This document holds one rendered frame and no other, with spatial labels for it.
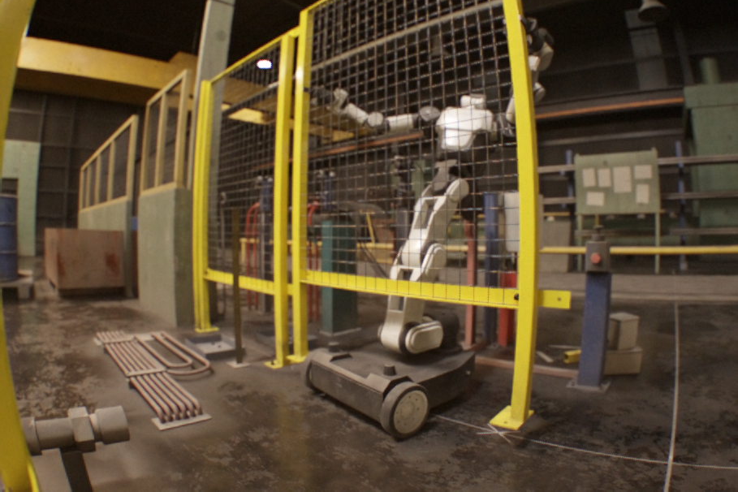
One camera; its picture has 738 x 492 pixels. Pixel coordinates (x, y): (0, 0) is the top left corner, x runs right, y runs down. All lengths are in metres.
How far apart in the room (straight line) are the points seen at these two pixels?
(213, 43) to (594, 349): 3.41
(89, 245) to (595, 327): 4.34
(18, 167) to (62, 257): 6.74
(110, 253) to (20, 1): 4.13
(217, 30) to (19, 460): 3.43
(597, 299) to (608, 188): 5.46
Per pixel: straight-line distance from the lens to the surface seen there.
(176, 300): 3.09
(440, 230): 1.75
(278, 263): 2.09
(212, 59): 3.53
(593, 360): 1.94
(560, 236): 7.12
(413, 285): 1.54
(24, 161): 10.96
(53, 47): 14.06
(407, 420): 1.47
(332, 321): 2.80
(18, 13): 0.58
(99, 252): 4.57
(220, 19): 3.71
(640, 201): 7.17
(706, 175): 9.60
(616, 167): 7.27
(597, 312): 1.88
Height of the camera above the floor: 0.72
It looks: 2 degrees up
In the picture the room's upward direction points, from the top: straight up
